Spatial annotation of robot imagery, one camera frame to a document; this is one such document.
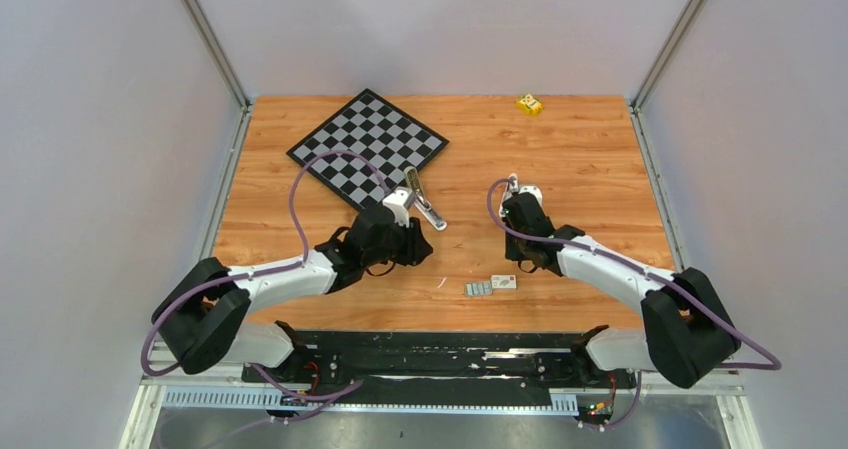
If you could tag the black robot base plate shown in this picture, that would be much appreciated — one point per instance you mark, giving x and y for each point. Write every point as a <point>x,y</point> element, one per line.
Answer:
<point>448,369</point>

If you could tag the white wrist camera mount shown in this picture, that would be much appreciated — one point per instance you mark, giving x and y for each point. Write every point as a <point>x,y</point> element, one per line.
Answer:
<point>399,202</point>
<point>532,190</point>

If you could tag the black white chessboard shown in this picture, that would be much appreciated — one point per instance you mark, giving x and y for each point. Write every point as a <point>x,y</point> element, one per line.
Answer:
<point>368,129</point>

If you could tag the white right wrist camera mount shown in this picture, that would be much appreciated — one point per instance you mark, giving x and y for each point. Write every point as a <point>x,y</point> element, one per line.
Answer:
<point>532,190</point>

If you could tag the white staple box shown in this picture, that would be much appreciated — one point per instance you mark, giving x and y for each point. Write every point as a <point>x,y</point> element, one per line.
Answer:
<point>503,282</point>

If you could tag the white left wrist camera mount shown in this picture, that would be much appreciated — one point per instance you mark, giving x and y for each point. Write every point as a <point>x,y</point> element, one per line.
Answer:
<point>399,202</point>

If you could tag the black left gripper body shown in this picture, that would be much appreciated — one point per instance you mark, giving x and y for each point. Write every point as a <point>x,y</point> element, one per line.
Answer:
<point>391,249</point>

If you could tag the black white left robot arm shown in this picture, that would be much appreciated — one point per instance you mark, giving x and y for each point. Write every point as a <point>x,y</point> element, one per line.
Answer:
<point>204,320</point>

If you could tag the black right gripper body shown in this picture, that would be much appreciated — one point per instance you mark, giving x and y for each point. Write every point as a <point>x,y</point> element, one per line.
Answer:
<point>516,245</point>

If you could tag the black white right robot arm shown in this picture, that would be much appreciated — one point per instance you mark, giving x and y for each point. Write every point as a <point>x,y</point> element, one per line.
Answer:
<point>686,329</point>

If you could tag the yellow printed small box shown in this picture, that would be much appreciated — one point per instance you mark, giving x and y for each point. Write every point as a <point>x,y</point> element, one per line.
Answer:
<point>530,104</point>

